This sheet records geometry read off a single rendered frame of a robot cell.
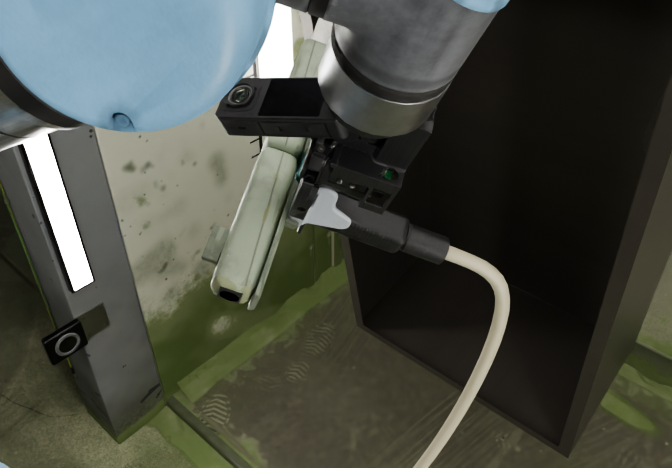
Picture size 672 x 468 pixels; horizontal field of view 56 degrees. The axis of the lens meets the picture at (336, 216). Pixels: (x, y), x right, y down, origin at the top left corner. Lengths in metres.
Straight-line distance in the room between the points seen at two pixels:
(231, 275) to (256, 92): 0.16
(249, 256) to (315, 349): 1.66
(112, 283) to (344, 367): 0.84
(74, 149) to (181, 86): 1.29
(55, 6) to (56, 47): 0.01
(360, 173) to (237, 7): 0.31
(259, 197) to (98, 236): 1.08
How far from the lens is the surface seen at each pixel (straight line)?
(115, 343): 1.87
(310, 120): 0.49
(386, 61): 0.39
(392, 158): 0.51
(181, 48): 0.22
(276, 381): 2.14
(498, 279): 0.68
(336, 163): 0.51
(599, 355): 1.20
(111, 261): 1.71
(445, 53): 0.39
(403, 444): 2.01
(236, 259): 0.57
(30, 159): 1.45
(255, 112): 0.51
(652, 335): 2.29
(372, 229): 0.62
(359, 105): 0.43
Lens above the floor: 1.72
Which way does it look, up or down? 37 degrees down
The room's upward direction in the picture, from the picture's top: straight up
